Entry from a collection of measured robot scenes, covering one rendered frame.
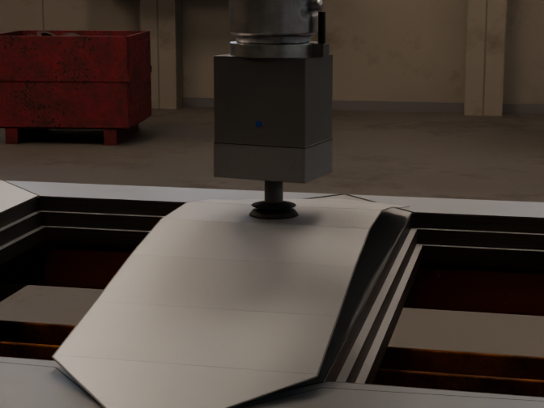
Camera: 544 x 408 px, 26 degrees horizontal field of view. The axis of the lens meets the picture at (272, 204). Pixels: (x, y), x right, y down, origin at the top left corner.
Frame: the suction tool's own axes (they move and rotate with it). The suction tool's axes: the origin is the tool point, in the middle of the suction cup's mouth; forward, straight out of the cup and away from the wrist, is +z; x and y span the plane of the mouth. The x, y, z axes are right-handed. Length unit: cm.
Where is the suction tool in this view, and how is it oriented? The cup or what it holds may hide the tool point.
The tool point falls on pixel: (274, 228)
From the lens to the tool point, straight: 102.8
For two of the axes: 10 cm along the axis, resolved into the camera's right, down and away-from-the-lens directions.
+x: -4.1, 1.7, -9.0
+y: -9.1, -0.8, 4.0
